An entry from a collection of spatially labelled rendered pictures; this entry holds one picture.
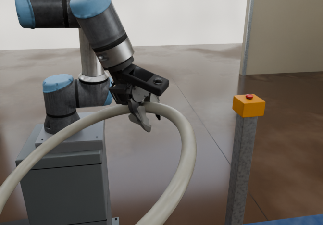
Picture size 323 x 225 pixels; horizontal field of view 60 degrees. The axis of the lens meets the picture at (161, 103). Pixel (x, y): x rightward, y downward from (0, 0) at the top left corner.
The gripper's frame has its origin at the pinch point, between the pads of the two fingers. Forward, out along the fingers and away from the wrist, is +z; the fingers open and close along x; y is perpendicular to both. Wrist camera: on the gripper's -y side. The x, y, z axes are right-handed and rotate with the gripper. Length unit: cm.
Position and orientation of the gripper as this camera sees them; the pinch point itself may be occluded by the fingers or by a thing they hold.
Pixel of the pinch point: (155, 122)
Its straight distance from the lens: 78.3
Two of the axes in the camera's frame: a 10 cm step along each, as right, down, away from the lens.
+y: -7.7, -0.4, 6.4
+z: 3.6, 8.0, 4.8
